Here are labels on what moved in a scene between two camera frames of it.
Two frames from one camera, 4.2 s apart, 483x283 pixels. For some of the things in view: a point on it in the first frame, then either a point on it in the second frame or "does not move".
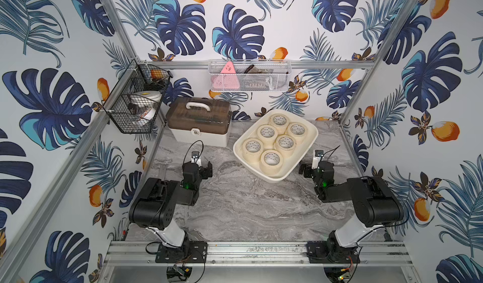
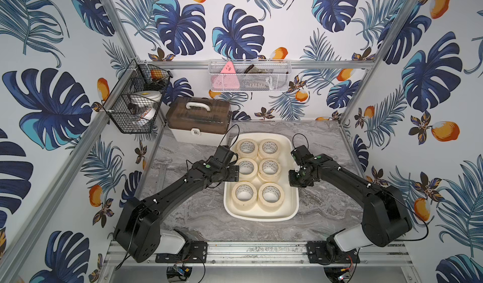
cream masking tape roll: x=252 y=157 → x=244 y=195
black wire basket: x=134 y=105 does not move
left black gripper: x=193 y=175 → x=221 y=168
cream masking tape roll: x=271 y=170 → x=271 y=197
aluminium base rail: x=143 y=253 does not move
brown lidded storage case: x=199 y=121 does not move
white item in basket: x=143 y=104 does not move
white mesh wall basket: x=249 y=75 does not move
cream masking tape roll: x=280 y=121 → x=246 y=149
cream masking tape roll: x=267 y=133 → x=248 y=169
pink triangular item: x=227 y=80 does not move
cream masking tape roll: x=297 y=130 → x=268 y=148
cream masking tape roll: x=285 y=144 → x=269 y=170
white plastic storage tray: x=275 y=146 → x=288 y=161
